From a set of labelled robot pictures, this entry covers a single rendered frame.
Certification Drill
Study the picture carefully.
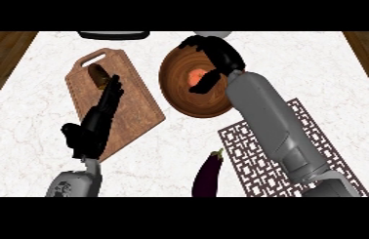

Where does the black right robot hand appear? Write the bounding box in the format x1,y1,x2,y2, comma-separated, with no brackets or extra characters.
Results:
177,34,246,95

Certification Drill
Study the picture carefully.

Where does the brown lattice placemat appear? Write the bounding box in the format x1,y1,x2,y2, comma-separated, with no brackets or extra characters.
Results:
215,98,369,198

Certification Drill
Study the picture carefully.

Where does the grey round object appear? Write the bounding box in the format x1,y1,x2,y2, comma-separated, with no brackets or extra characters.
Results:
192,30,233,40

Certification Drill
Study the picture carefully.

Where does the brown wooden cutting board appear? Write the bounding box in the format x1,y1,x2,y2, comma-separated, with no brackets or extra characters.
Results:
63,47,166,163

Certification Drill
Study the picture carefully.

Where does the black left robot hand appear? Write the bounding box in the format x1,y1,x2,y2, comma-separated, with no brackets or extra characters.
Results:
59,74,125,161

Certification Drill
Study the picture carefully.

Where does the orange squash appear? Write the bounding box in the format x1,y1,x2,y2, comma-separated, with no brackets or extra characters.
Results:
187,68,211,88

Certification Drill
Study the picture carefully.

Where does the dark purple eggplant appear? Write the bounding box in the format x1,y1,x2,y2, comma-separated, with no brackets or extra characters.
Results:
190,147,226,198

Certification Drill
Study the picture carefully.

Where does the brown wooden bowl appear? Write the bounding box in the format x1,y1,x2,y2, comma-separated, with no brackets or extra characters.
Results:
156,44,237,119

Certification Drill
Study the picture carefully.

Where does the dark olive vegetable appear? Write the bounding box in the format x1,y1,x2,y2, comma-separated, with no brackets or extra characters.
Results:
87,63,112,91

